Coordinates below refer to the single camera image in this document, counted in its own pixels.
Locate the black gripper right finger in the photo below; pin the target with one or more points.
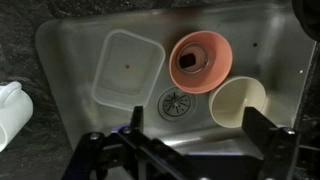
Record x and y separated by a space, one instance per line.
256 125

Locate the round metal drain strainer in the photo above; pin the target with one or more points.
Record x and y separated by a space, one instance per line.
176 104

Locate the pink plastic bowl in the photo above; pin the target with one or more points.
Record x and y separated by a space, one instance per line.
218 60

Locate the stainless steel sink basin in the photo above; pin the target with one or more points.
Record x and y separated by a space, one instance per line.
83 50

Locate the cream plastic bowl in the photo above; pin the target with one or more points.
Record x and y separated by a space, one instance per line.
230 103

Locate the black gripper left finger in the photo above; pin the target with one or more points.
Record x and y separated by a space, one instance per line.
136 120

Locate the clear square plastic container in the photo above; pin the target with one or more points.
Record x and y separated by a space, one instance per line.
110 86

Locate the clear drinking glass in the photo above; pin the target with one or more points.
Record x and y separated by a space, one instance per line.
201 53

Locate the white ceramic mug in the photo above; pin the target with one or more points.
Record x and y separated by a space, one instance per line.
15 113

